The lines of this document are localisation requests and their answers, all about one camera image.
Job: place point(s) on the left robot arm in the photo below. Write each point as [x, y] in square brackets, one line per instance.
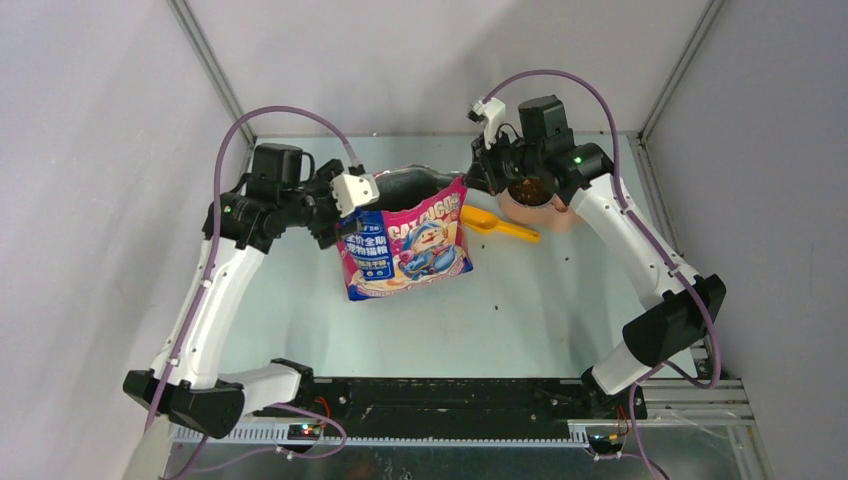
[184, 383]

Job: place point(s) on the left electronics board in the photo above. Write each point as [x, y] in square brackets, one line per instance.
[304, 432]

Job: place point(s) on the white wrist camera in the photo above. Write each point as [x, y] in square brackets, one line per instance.
[353, 191]
[490, 114]

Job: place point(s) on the left steel bowl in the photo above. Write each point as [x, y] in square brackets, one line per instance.
[530, 192]

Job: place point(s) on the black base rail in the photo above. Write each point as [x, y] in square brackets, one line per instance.
[474, 409]

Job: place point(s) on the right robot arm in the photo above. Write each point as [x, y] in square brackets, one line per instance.
[680, 304]

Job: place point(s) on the yellow plastic scoop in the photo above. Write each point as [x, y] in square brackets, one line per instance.
[485, 222]

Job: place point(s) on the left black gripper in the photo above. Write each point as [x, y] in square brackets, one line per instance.
[325, 232]

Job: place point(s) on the brown pet food kibble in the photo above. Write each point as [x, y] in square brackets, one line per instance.
[530, 191]

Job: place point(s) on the right electronics board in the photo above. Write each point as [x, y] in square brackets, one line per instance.
[602, 447]

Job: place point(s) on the pink double bowl stand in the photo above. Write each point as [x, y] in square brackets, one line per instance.
[530, 203]

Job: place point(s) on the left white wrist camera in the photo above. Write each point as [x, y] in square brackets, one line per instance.
[353, 191]

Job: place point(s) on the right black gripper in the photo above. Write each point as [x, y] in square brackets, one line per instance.
[483, 171]

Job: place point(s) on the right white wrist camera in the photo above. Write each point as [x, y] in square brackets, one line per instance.
[490, 114]

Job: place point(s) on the electronics board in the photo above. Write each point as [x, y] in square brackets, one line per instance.
[304, 432]
[602, 447]

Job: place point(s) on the colourful pet food bag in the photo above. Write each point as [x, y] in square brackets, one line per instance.
[410, 237]

